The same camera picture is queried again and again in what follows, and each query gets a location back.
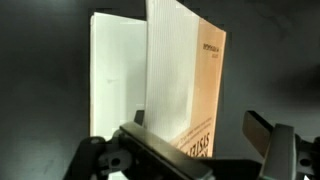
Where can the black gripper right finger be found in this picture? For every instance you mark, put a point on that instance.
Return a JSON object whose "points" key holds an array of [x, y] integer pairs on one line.
{"points": [[280, 160]]}

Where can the orange cover white book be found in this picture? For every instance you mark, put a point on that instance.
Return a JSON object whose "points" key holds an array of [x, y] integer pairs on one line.
{"points": [[163, 73]]}

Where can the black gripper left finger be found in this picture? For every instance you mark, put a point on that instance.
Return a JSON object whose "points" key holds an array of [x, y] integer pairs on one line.
{"points": [[151, 150]]}

